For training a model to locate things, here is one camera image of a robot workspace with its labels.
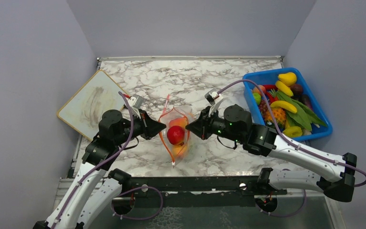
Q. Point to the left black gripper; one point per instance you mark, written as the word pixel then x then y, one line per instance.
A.
pixel 151 128

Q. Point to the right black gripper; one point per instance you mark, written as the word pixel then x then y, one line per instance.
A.
pixel 197 126

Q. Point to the red yellow apple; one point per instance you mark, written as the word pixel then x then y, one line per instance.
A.
pixel 175 135

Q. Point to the clear orange zip top bag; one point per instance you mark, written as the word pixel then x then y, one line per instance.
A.
pixel 176 112

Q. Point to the small orange peach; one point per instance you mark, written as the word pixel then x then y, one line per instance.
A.
pixel 181 121

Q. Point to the pink peach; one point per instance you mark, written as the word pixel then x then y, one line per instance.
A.
pixel 179 151

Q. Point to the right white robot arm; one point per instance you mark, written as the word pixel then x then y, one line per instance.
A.
pixel 332 175

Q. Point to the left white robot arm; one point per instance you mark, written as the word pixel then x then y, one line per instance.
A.
pixel 95 186

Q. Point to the red white pen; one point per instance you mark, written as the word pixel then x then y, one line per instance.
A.
pixel 166 103

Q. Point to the small green lime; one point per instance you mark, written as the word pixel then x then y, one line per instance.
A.
pixel 257 97

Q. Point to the dark grape bunch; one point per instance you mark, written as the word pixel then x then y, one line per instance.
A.
pixel 263 108

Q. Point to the wood framed whiteboard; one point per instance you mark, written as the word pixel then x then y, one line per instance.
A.
pixel 84 110

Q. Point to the orange spiky pineapple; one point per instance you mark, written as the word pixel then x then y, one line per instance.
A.
pixel 279 115

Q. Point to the red chili pepper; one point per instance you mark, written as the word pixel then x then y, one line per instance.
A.
pixel 270 91

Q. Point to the yellow banana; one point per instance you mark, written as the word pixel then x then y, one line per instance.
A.
pixel 284 88
pixel 285 105

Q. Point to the yellow bell pepper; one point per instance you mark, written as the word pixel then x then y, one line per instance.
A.
pixel 293 131

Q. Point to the yellow pear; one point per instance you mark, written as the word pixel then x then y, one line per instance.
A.
pixel 288 79

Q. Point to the dark passion fruit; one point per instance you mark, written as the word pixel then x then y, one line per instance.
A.
pixel 297 90

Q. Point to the green leafy vegetable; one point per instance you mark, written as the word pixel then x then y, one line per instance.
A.
pixel 305 117

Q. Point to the purple eggplant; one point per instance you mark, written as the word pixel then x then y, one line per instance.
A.
pixel 305 99

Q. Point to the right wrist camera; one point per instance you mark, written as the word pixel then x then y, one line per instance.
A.
pixel 215 99

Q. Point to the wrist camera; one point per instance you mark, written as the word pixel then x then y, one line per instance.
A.
pixel 215 99
pixel 135 102

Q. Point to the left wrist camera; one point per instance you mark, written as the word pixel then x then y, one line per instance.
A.
pixel 135 102

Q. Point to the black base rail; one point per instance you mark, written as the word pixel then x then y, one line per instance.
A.
pixel 187 192

